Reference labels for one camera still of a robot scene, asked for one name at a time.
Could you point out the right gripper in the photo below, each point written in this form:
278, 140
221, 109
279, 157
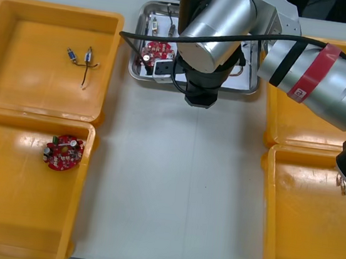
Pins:
201, 98

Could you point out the round red circuit board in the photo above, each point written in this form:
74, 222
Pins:
157, 50
61, 163

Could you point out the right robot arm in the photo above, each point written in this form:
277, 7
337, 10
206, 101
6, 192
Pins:
223, 25

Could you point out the yellow-orange plastic bin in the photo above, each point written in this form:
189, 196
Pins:
304, 246
24, 212
302, 126
38, 94

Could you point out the blue label solenoid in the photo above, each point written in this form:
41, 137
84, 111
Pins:
89, 54
71, 55

